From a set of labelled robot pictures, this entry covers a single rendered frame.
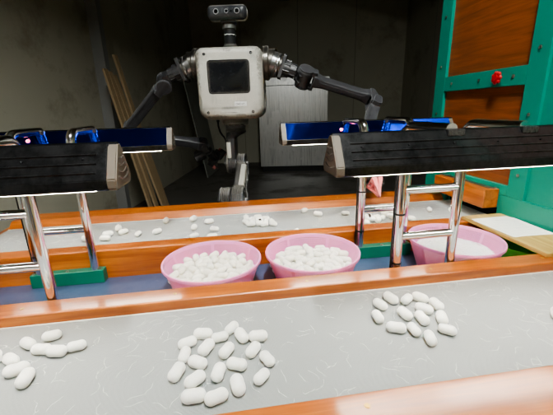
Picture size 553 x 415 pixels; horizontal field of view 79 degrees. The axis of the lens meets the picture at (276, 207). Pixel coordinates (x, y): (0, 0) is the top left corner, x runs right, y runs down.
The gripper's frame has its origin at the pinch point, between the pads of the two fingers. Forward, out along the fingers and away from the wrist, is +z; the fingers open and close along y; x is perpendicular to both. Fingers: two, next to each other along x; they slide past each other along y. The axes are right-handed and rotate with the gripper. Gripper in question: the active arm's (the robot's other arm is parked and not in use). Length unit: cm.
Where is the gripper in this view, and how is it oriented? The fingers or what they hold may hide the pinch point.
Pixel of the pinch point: (378, 194)
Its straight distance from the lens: 138.7
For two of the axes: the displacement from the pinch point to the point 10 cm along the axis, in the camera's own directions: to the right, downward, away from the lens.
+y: 9.9, -0.5, 1.4
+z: 1.2, 8.3, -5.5
